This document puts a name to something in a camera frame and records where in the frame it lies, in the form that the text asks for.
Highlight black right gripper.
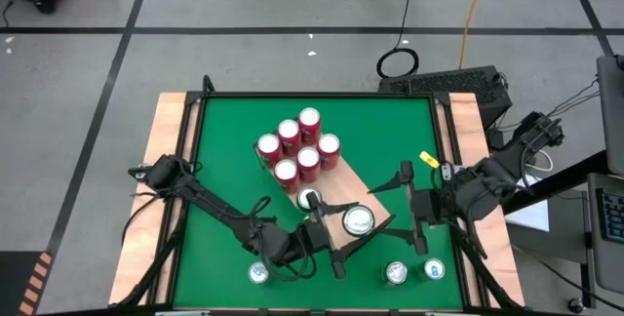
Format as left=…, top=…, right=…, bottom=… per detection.
left=367, top=159, right=458, bottom=257

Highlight black coiled cable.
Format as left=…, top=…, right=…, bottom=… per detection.
left=375, top=0, right=420, bottom=79

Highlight black computer case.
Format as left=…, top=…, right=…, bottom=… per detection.
left=378, top=64, right=514, bottom=130

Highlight white paper sheet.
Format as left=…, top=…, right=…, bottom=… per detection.
left=499, top=178, right=551, bottom=233

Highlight white cable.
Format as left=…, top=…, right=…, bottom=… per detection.
left=528, top=152, right=556, bottom=174

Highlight wooden board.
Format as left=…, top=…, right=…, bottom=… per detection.
left=253, top=142, right=397, bottom=266

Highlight black cable bundle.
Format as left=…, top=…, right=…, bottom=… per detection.
left=496, top=76, right=601, bottom=132

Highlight slim green can blue tab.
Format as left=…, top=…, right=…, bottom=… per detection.
left=413, top=257, right=447, bottom=283
left=247, top=260, right=270, bottom=286

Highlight orange extension cable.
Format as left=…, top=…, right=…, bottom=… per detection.
left=457, top=0, right=491, bottom=71

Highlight red Fanta can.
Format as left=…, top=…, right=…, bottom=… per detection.
left=316, top=133, right=342, bottom=171
left=273, top=158, right=301, bottom=195
left=256, top=133, right=285, bottom=170
left=295, top=145, right=322, bottom=183
left=276, top=118, right=303, bottom=157
left=296, top=106, right=323, bottom=145

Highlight black keyboard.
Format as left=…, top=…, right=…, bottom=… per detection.
left=595, top=187, right=624, bottom=245

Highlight black desk frame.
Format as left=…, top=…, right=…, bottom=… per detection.
left=500, top=149, right=610, bottom=216

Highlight grey keyboard tray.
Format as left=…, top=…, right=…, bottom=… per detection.
left=587, top=173, right=624, bottom=296

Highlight yellow cable tag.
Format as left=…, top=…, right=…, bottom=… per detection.
left=418, top=150, right=441, bottom=169

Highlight black aluminium rig frame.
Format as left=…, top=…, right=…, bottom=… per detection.
left=109, top=74, right=527, bottom=316

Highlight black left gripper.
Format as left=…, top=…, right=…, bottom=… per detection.
left=291, top=190, right=398, bottom=281

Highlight black mat orange stripes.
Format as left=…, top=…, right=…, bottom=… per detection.
left=0, top=250, right=55, bottom=316

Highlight grey monitor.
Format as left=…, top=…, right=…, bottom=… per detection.
left=597, top=55, right=624, bottom=178

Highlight green table mat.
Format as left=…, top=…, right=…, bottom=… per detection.
left=173, top=97, right=464, bottom=310

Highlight green Sprite can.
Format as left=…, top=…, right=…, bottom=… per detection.
left=295, top=186, right=324, bottom=215
left=340, top=204, right=377, bottom=238
left=379, top=259, right=410, bottom=289

